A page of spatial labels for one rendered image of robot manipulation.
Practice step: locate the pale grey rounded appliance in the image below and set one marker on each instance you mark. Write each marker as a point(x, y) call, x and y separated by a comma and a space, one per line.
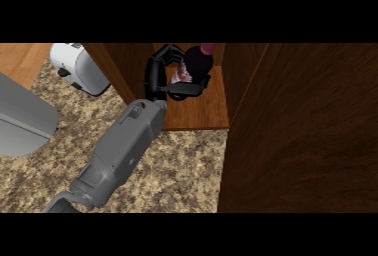
point(23, 123)

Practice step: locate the white toaster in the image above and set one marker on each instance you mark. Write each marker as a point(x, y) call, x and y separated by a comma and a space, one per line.
point(82, 68)

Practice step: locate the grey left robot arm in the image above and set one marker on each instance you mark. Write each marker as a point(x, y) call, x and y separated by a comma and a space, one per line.
point(126, 140)

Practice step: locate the dark brown cabinet door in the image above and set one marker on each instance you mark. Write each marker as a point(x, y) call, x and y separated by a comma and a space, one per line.
point(305, 133)

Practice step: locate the brown wooden cabinet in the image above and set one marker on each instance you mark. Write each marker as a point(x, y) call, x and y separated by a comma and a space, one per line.
point(197, 111)

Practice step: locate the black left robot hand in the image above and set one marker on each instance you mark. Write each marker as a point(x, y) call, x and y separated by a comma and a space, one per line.
point(154, 78)

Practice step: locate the dark wine bottle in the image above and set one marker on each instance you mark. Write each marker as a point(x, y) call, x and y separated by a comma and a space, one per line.
point(200, 65)

